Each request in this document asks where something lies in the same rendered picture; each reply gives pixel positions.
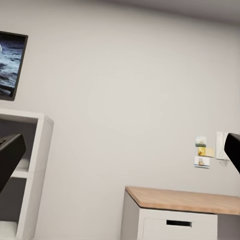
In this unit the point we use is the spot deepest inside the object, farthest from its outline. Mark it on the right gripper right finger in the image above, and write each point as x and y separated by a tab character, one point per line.
232	149

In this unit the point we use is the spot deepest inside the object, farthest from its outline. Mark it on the bookcase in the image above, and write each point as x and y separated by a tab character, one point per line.
25	228

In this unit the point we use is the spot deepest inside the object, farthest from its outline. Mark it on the painting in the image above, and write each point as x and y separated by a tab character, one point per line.
12	51

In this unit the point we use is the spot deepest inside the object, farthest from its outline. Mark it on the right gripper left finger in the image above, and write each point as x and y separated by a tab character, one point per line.
12	149

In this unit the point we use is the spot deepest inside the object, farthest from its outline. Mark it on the desk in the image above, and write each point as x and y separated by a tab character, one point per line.
162	214

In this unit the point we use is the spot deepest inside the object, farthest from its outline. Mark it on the map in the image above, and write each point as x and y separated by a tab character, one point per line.
220	144
208	152

